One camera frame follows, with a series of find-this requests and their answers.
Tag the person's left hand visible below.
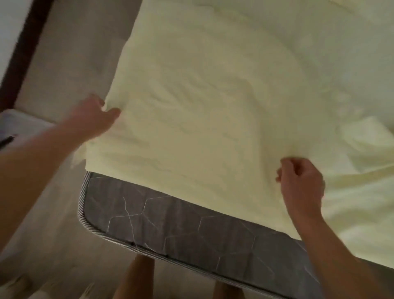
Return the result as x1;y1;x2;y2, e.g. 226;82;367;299
60;93;121;145

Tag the person's right hand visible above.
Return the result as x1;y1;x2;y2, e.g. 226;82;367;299
275;157;326;225

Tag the pale yellow bed sheet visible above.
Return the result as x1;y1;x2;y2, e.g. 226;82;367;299
72;0;394;270

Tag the person's right forearm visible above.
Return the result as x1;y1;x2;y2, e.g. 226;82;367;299
294;215;388;299

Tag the person's left forearm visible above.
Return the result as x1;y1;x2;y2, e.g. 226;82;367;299
0;124;80;253

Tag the dark grey mattress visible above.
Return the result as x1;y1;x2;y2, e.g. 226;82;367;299
77;171;394;299

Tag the person's right leg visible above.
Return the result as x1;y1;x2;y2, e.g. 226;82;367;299
212;281;245;299

